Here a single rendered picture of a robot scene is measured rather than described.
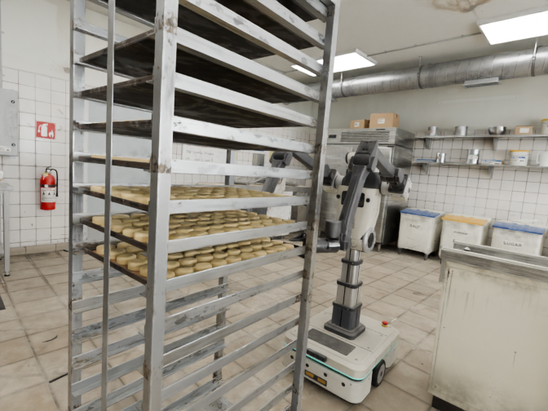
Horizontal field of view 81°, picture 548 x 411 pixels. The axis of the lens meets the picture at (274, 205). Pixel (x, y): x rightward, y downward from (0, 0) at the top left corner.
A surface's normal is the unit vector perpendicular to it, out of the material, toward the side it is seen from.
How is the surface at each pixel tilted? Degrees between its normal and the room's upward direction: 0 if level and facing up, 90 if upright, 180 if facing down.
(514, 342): 90
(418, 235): 92
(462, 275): 90
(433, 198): 90
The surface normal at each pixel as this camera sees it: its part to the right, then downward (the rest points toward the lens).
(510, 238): -0.71, 0.04
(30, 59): 0.72, 0.14
